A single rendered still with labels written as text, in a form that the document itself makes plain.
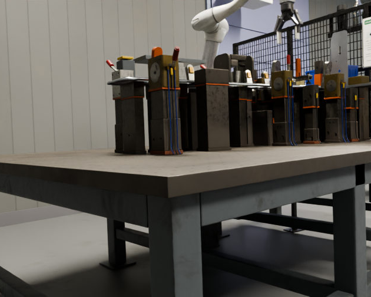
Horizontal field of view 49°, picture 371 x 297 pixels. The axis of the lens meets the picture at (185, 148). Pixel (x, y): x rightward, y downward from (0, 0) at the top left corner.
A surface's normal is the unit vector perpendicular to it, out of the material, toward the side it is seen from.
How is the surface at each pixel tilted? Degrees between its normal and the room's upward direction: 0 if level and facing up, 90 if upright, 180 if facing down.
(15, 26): 90
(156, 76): 90
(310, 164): 90
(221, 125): 90
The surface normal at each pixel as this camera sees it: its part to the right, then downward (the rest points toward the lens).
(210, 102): 0.56, 0.01
